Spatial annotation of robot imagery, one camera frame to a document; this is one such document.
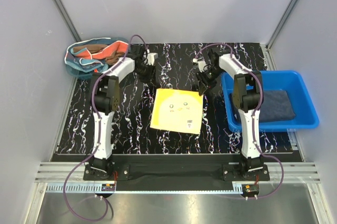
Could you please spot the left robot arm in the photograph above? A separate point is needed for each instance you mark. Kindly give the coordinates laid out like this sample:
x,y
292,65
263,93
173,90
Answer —
x,y
105,100

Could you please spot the blue plastic bin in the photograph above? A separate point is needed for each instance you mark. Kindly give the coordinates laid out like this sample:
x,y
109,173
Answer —
x,y
292,82

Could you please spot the black marbled table mat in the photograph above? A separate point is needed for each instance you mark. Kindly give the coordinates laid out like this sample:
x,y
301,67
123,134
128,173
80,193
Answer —
x,y
131,131

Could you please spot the slotted cable duct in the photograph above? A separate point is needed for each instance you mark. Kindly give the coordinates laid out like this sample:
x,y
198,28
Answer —
x,y
121,187

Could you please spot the orange towel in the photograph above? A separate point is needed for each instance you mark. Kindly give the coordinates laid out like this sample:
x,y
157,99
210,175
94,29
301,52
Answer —
x,y
100,51

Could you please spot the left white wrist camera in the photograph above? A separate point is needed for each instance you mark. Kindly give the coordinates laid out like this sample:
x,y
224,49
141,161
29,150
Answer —
x,y
150,58

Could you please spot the brown towel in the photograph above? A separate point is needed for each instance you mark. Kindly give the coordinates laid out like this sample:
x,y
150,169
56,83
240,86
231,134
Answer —
x,y
109,60

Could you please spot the yellow towel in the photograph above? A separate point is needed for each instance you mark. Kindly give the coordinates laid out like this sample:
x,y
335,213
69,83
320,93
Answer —
x,y
178,111

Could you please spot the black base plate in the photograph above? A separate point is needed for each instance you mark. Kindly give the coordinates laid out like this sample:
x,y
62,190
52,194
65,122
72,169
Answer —
x,y
177,158

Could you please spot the teal mesh laundry basket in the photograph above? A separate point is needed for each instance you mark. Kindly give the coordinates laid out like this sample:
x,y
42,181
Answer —
x,y
83,69

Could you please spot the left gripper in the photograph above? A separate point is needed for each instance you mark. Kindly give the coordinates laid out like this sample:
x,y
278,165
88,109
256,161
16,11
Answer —
x,y
149,77

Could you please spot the dark blue towel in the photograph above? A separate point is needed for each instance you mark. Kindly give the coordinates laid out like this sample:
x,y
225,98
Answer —
x,y
276,107

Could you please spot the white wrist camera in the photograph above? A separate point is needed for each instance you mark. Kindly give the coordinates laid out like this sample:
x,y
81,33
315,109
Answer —
x,y
150,58
201,64

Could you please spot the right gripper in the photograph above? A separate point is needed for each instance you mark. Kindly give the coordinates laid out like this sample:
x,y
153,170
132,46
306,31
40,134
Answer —
x,y
202,87

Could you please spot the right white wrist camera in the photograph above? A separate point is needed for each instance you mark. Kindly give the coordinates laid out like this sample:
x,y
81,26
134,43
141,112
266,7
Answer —
x,y
201,64

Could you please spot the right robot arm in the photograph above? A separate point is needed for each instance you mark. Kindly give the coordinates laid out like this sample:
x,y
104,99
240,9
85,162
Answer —
x,y
247,97

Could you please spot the aluminium frame rail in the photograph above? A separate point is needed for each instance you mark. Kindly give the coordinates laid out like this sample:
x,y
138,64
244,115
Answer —
x,y
290,172

